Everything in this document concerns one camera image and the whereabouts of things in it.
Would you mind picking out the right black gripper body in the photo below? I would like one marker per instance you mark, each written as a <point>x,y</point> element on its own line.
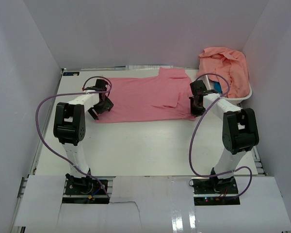
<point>196,110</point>

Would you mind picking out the salmon orange t shirt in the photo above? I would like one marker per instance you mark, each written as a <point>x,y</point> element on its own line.
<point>228,67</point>

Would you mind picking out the black label sticker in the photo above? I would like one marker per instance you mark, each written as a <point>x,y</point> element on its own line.
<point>71,73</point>

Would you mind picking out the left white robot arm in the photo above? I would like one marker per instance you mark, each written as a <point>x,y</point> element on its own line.
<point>69,123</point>

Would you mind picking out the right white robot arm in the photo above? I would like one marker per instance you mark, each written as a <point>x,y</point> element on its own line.
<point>239,131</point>

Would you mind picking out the pink t shirt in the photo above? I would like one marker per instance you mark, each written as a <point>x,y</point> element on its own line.
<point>162,97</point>

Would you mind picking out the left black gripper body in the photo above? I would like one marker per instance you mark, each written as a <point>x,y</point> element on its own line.
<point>105,98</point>

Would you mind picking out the white plastic basket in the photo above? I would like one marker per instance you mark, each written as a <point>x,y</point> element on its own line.
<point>210,85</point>

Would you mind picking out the blue cloth in basket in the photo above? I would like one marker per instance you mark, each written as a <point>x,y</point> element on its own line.
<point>217,87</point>

